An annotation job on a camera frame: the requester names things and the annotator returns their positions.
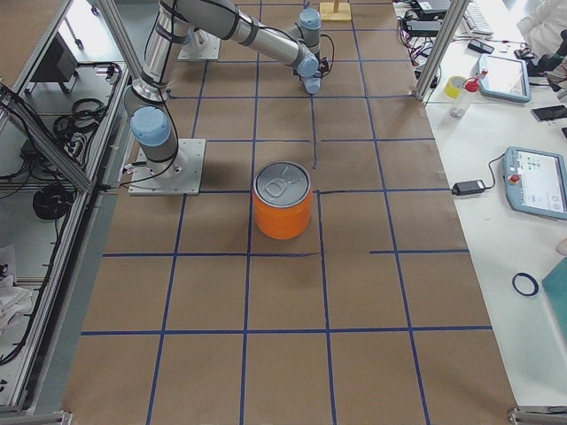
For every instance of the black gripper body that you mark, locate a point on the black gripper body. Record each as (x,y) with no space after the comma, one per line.
(318,55)

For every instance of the light blue plastic cup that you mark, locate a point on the light blue plastic cup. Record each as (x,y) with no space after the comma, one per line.
(312,84)

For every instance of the wooden cup stand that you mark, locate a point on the wooden cup stand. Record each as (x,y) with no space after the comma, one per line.
(335,10)

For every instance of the black power brick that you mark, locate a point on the black power brick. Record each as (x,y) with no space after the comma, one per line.
(423,28)

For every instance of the orange can with silver lid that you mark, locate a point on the orange can with silver lid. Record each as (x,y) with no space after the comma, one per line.
(282,198)

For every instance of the yellow tape roll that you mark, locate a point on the yellow tape roll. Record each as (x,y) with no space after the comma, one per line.
(454,86)

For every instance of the small clear bottle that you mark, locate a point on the small clear bottle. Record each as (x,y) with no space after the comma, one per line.
(457,112)

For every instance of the white keyboard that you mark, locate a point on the white keyboard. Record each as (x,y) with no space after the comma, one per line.
(474,21)

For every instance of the far robot teach pendant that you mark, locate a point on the far robot teach pendant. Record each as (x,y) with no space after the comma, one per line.
(504,78)

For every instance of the robot teach pendant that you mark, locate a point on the robot teach pendant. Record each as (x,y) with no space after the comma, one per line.
(504,78)
(535,182)

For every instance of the black power adapter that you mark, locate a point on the black power adapter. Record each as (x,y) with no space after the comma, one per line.
(466,188)

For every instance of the black smartphone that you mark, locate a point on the black smartphone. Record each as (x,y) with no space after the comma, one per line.
(549,113)

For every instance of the near robot teach pendant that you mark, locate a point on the near robot teach pendant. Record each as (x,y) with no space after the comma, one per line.
(535,182)

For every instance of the teal board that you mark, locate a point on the teal board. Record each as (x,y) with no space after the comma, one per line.
(554,285)

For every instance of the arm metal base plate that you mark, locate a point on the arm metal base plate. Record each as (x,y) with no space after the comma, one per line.
(183,177)
(211,52)

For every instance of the aluminium frame post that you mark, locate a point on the aluminium frame post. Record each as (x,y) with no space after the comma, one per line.
(451,22)

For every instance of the aluminium side frame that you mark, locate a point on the aluminium side frame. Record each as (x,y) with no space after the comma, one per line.
(44,189)

